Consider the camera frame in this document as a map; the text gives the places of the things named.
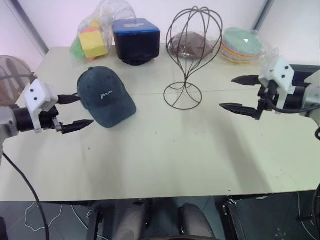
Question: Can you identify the dark teal baseball cap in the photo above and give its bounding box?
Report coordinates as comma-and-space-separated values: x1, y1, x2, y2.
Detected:
76, 66, 138, 130

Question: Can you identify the grey left robot leg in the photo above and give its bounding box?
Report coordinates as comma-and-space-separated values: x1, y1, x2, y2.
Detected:
114, 198, 151, 240

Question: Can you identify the orange foam block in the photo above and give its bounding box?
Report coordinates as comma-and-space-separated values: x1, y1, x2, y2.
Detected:
81, 26, 100, 35

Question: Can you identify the wire head-shaped hat stand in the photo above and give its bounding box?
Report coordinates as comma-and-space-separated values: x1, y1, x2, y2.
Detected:
162, 6, 224, 110

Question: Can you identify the stack of pastel plates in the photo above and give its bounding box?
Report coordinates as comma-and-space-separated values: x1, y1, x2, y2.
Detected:
219, 27, 266, 66

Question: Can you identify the clear plastic bag of blocks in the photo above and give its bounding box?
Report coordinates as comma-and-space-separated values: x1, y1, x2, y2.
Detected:
69, 0, 138, 61

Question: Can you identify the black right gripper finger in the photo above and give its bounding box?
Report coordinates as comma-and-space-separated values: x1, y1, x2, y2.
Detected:
231, 74, 261, 87
219, 102, 263, 121

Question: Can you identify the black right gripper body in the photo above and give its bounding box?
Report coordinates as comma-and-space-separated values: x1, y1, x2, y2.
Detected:
257, 81, 280, 111

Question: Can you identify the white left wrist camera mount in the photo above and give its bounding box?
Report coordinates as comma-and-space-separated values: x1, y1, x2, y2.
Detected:
24, 78, 59, 135

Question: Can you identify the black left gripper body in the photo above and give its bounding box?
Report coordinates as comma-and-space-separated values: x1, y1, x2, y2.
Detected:
38, 105, 64, 134

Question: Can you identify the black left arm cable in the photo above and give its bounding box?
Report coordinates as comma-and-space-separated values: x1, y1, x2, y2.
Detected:
1, 151, 50, 240

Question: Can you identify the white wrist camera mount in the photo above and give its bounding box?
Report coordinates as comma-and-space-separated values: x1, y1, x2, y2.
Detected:
258, 56, 296, 109
24, 78, 59, 135

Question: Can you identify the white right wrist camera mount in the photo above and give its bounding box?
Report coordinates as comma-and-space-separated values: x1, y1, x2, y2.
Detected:
258, 56, 296, 109

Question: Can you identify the white floor cable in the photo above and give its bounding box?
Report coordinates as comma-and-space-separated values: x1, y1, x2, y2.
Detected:
24, 201, 89, 231

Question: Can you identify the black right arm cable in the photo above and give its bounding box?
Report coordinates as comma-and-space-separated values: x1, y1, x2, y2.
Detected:
265, 97, 320, 116

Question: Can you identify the grey right robot leg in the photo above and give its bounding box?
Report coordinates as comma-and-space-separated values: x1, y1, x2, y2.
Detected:
176, 202, 216, 240

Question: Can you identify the yellow foam cube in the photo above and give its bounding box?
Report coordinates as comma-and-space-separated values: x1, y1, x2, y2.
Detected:
78, 31, 109, 59

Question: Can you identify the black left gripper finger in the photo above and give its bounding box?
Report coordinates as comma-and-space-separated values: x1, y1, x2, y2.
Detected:
57, 93, 82, 106
60, 119, 95, 135

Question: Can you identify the brown hat in plastic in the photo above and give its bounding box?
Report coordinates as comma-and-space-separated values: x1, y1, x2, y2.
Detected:
166, 31, 219, 60

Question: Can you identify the black table frame leg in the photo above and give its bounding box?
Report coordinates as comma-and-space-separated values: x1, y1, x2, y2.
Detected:
221, 197, 252, 240
85, 206, 104, 240

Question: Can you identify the blue and black box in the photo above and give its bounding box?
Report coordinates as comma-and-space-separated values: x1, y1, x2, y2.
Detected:
111, 17, 161, 67

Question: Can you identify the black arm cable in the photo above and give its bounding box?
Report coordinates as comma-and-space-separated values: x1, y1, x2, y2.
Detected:
265, 97, 320, 116
1, 151, 50, 240

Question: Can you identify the grey robot leg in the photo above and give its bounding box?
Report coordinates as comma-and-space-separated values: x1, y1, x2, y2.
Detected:
176, 202, 216, 240
114, 198, 151, 240

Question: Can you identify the green foam block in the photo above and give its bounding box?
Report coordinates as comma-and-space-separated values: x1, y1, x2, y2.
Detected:
70, 39, 85, 59

